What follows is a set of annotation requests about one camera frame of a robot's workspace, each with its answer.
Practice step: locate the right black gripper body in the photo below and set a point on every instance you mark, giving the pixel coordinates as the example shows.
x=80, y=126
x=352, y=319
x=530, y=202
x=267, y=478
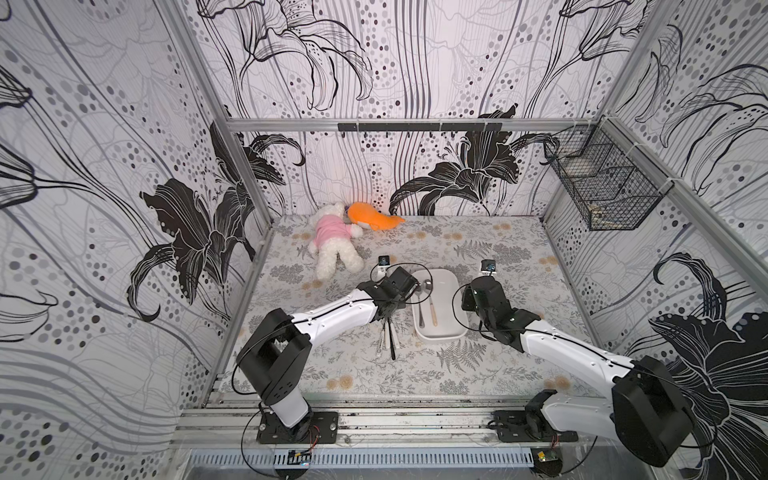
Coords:
x=471, y=299

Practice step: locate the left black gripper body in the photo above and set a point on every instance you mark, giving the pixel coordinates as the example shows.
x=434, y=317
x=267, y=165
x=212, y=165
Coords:
x=399, y=302

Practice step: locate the long silver spoon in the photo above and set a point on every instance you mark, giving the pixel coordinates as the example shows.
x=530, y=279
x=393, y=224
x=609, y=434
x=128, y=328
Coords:
x=420, y=318

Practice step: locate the white rectangular storage box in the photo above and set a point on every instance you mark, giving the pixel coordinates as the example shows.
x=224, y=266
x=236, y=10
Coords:
x=451, y=318

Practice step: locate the black spoon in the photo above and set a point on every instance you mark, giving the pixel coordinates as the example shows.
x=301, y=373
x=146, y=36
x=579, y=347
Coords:
x=390, y=339

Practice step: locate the wooden handled silver spoon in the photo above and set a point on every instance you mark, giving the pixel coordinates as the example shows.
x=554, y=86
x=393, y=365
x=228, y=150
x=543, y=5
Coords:
x=429, y=287

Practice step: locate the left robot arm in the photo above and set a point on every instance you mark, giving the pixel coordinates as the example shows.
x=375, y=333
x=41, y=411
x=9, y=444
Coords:
x=274, y=357

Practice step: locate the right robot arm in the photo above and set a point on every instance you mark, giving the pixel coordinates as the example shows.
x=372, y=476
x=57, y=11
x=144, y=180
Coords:
x=638, y=403

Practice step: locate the white plush bear pink shirt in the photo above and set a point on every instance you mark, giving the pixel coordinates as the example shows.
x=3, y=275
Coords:
x=332, y=241

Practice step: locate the orange plush toy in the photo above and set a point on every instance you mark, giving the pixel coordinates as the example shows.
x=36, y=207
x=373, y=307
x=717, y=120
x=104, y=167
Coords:
x=367, y=217

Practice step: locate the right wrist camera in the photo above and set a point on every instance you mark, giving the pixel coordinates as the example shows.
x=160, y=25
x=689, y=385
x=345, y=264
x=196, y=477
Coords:
x=488, y=267

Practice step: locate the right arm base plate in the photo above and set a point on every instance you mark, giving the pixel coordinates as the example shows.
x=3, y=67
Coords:
x=516, y=427

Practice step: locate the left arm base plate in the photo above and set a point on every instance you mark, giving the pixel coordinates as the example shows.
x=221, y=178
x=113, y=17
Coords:
x=316, y=428

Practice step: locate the white slotted cable duct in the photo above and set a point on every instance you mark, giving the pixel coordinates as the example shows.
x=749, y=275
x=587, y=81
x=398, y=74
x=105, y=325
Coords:
x=368, y=458

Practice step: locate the black bar on rail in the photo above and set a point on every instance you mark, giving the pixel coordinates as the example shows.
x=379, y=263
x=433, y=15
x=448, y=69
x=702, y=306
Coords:
x=403, y=126

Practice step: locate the black wire wall basket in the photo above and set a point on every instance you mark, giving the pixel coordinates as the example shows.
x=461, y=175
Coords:
x=603, y=176

